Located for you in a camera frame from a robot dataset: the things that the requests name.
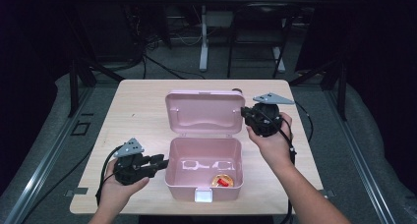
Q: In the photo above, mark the grey tape piece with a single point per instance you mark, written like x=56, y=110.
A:
x=329, y=194
x=77, y=191

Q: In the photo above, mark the short white desk foot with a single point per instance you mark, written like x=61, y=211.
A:
x=278, y=60

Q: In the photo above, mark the round gold tin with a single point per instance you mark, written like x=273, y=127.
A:
x=223, y=181

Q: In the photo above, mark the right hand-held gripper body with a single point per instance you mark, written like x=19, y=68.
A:
x=265, y=119

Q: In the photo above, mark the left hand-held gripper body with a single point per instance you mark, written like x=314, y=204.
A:
x=129, y=171

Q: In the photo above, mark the person's left hand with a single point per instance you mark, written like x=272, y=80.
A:
x=114, y=196

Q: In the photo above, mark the person's right hand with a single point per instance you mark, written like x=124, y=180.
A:
x=275, y=148

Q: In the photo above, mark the dark round table grommet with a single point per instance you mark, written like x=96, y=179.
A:
x=237, y=90

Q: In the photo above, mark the black chair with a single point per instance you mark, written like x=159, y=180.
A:
x=262, y=11

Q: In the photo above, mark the tall white desk leg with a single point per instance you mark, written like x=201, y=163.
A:
x=204, y=47

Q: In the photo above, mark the aluminium floor rail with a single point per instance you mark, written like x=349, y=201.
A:
x=360, y=158
x=49, y=158

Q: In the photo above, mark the black metal stand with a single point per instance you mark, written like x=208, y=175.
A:
x=342, y=93
x=73, y=86

